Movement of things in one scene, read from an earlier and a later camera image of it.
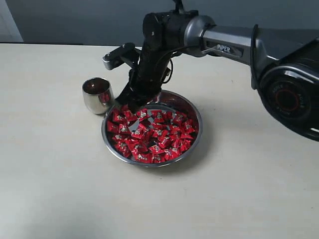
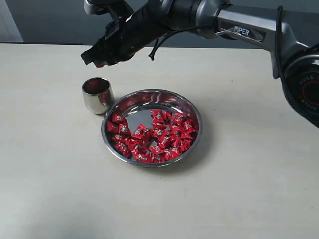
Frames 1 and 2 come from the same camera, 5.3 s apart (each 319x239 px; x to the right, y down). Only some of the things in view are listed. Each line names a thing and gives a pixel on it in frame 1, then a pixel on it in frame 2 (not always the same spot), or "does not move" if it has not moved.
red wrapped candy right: (188, 126) does not move
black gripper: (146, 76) to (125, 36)
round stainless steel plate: (162, 132) does not move
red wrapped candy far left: (112, 127) does not move
